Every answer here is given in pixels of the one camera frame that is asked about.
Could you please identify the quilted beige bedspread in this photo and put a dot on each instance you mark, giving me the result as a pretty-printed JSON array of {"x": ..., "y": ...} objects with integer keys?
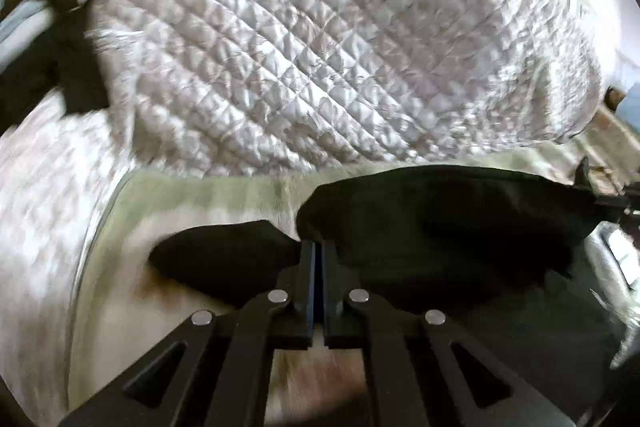
[{"x": 242, "y": 87}]

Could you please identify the floral fleece blanket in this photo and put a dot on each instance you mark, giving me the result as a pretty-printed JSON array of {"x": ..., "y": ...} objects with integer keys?
[{"x": 321, "y": 386}]

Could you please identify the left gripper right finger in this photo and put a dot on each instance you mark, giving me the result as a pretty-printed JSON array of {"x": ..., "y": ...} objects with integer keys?
[{"x": 423, "y": 369}]

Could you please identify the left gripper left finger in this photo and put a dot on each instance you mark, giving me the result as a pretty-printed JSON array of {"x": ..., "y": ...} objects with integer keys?
[{"x": 211, "y": 370}]

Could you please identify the black pants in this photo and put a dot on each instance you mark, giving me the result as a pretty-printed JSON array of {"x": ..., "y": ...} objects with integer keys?
[{"x": 498, "y": 251}]

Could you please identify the dark clothes pile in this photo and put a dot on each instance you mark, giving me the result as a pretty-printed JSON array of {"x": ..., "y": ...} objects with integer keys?
[{"x": 61, "y": 57}]

